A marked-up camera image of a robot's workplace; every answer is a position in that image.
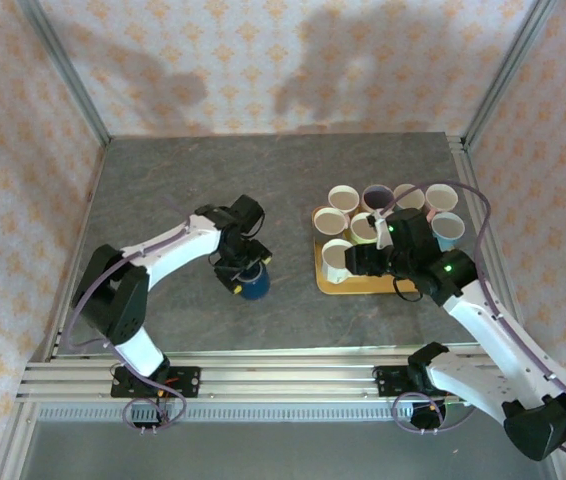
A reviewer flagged dark blue mug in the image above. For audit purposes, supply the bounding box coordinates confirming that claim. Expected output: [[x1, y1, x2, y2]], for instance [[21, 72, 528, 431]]
[[235, 262, 272, 302]]

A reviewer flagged blue floral mug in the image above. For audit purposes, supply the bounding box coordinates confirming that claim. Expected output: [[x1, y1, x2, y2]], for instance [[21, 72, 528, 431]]
[[430, 211, 466, 253]]

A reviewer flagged light blue mug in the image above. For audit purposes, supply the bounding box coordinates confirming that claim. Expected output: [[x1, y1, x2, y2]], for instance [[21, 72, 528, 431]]
[[392, 183, 427, 211]]

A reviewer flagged light green mug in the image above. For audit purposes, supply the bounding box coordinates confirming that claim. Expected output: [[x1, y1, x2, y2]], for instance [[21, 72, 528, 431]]
[[349, 211, 380, 246]]

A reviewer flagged pink mug white interior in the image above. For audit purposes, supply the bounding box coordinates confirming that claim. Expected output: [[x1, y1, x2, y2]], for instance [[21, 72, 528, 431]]
[[424, 183, 460, 221]]

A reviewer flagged pearly pink mug purple interior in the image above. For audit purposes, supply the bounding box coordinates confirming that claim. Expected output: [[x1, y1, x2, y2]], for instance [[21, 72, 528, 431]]
[[361, 184, 393, 212]]

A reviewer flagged white faceted mug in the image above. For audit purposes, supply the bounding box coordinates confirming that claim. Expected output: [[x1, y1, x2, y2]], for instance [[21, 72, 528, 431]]
[[321, 238, 355, 285]]

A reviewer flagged grey mug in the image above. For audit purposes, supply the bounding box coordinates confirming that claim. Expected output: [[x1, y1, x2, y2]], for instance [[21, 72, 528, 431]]
[[311, 206, 350, 237]]

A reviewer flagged pale pink mug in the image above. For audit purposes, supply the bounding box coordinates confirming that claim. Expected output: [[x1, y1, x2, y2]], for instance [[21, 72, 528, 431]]
[[327, 184, 362, 212]]

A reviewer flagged yellow tray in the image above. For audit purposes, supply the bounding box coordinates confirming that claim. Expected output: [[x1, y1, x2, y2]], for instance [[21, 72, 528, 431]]
[[311, 206, 422, 297]]

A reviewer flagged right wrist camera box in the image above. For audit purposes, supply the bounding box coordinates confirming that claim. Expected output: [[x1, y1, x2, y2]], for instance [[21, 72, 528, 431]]
[[368, 212, 390, 251]]

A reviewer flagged black wire loop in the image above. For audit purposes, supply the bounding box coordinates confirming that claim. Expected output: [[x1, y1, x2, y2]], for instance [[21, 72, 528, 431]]
[[391, 277, 425, 302]]

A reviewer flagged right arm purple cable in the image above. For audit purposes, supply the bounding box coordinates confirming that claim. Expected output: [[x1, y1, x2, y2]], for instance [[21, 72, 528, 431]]
[[376, 180, 566, 469]]

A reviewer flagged aluminium table side rail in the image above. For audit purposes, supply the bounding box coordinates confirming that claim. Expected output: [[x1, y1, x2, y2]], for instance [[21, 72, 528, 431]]
[[446, 132, 537, 361]]

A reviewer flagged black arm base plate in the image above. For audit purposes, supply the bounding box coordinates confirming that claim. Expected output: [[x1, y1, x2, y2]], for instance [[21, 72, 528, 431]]
[[372, 364, 417, 399], [110, 366, 202, 400]]

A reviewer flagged aluminium frame rail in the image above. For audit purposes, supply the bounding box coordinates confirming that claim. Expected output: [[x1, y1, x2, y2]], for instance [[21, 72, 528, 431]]
[[15, 349, 564, 404]]

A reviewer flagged grey slotted cable duct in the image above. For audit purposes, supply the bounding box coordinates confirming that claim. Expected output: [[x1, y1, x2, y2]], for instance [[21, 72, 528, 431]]
[[37, 405, 414, 422]]

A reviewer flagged aluminium frame corner post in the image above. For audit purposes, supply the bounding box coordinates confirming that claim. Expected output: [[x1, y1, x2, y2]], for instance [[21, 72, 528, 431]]
[[462, 0, 557, 151], [16, 0, 113, 147]]

